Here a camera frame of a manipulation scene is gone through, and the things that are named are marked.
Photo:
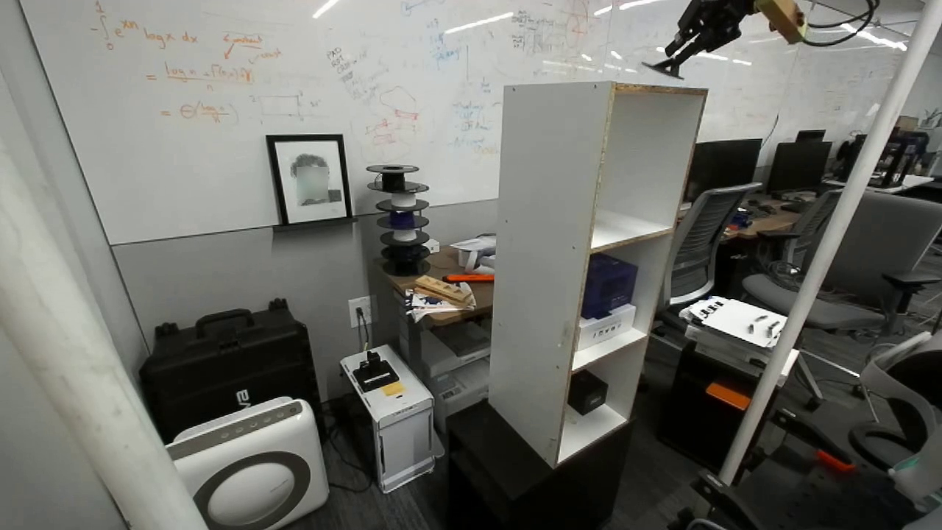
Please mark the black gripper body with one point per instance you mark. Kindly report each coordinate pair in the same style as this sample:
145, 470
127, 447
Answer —
707, 25

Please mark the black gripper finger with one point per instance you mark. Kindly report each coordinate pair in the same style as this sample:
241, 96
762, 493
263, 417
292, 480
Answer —
672, 66

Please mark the white shelf cabinet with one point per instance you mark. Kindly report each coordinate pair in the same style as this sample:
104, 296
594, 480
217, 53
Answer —
584, 169

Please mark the black cabinet base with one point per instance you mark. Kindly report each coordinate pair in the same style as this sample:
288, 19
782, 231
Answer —
497, 480

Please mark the black monitor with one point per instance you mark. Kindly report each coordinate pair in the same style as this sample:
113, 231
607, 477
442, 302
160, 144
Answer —
800, 165
723, 163

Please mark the grey office chair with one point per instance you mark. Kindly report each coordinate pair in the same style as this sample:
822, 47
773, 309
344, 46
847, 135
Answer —
700, 235

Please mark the white diagonal pole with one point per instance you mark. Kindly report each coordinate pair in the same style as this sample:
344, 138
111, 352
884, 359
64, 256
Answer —
859, 182

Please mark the blue box on shelf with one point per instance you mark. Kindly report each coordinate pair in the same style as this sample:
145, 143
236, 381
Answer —
607, 287

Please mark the white paper tray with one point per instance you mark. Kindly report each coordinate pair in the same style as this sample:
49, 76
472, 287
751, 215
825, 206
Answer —
738, 318

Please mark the white box on shelf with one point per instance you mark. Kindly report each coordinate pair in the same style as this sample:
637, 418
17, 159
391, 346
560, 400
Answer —
594, 330

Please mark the stack of filament spools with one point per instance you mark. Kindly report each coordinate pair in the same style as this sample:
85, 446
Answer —
404, 224

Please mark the black box bottom shelf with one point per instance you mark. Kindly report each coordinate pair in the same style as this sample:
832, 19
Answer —
586, 393

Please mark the cluttered side desk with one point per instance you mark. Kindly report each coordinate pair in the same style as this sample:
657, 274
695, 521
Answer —
442, 327

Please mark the framed portrait picture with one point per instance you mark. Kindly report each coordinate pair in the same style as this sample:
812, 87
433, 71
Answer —
310, 177

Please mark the black device on tower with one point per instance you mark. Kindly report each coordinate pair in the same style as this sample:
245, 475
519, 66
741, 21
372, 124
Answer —
375, 371

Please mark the black hard case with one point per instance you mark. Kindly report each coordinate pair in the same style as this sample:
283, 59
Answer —
221, 362

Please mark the white air purifier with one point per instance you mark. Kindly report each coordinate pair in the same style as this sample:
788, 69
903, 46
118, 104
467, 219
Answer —
254, 470

